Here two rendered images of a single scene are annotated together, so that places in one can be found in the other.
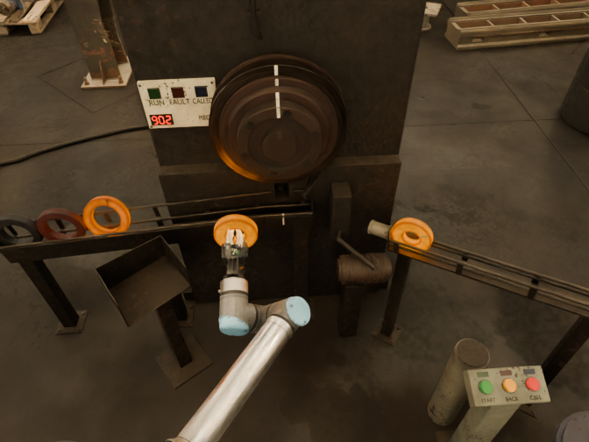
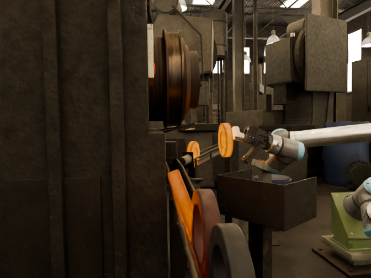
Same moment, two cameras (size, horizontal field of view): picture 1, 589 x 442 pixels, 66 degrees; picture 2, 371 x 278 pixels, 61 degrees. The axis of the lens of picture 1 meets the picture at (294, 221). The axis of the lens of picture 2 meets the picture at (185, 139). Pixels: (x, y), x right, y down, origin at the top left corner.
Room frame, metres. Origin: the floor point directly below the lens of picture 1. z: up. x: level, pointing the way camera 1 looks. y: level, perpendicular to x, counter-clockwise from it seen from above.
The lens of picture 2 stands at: (1.39, 1.60, 0.91)
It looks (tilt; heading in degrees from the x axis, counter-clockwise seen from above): 3 degrees down; 265
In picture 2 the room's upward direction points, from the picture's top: 1 degrees counter-clockwise
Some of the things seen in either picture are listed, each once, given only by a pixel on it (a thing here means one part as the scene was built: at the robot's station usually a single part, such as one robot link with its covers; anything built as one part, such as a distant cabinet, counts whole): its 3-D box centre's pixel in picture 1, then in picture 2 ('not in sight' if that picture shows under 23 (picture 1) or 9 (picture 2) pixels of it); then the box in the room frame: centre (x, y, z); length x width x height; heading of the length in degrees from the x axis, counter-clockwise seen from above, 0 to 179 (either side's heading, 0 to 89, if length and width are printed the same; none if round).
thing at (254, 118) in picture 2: not in sight; (253, 140); (-0.34, -4.13, 0.55); 1.10 x 0.53 x 1.10; 112
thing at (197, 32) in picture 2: not in sight; (189, 91); (0.97, -2.92, 1.36); 1.37 x 1.17 x 2.71; 168
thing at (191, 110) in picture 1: (180, 103); (150, 58); (1.42, 0.39, 1.15); 0.26 x 0.02 x 0.18; 92
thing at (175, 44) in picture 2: (278, 124); (171, 80); (1.33, 0.05, 1.11); 0.47 x 0.06 x 0.47; 92
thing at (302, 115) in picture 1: (280, 141); (191, 80); (1.23, 0.04, 1.11); 0.28 x 0.06 x 0.28; 92
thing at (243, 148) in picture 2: not in sight; (254, 160); (0.15, -2.45, 0.39); 1.03 x 0.83 x 0.77; 17
